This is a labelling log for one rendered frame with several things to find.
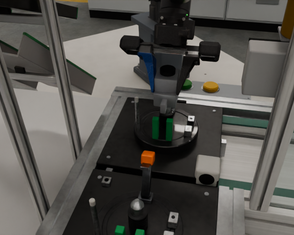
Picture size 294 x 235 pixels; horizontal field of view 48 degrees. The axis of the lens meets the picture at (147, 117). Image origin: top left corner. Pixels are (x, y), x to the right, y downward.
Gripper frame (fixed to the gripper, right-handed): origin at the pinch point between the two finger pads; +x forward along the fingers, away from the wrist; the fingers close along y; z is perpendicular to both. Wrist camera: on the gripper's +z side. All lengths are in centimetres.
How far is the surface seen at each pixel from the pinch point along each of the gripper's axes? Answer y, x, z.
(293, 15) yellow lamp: 17.0, -5.8, 20.8
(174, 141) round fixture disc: 2.5, 12.5, -4.8
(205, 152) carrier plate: 9.0, 14.1, -5.8
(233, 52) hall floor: 26, -64, -264
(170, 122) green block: 1.5, 8.8, -1.5
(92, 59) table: -37, -11, -56
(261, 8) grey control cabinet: 51, -119, -290
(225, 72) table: 13, -10, -55
